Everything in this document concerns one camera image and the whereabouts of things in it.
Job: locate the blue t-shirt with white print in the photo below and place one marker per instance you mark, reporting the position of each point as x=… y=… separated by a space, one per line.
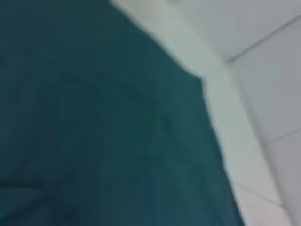
x=94 y=117

